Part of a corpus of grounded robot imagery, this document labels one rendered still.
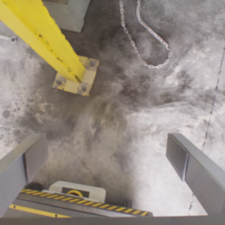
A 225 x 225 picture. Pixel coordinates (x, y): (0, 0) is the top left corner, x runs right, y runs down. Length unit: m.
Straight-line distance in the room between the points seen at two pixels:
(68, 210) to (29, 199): 0.15
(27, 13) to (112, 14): 0.70
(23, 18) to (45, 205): 0.60
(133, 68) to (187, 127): 0.45
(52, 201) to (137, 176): 0.45
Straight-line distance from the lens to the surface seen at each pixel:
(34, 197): 0.69
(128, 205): 0.82
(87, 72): 0.98
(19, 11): 0.55
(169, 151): 0.17
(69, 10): 1.01
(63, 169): 0.98
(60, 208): 0.66
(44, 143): 0.17
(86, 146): 0.92
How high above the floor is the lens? 0.89
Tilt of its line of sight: 79 degrees down
